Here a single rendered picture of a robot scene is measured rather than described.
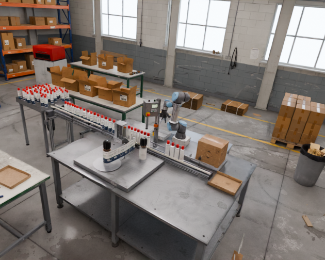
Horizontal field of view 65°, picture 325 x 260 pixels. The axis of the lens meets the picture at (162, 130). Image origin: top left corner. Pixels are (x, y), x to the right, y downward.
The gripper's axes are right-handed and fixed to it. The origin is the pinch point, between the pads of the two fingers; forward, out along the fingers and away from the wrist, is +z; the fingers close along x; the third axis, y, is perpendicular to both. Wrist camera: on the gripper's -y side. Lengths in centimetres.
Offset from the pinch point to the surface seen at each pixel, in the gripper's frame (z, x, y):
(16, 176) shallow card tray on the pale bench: 70, 170, 63
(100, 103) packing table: 10, -37, 160
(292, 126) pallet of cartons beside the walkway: -29, -276, -154
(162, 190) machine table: 47, 100, -71
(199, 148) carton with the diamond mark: 7, 37, -76
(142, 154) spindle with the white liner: 26, 85, -28
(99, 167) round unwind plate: 46, 119, -1
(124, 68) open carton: -66, -241, 287
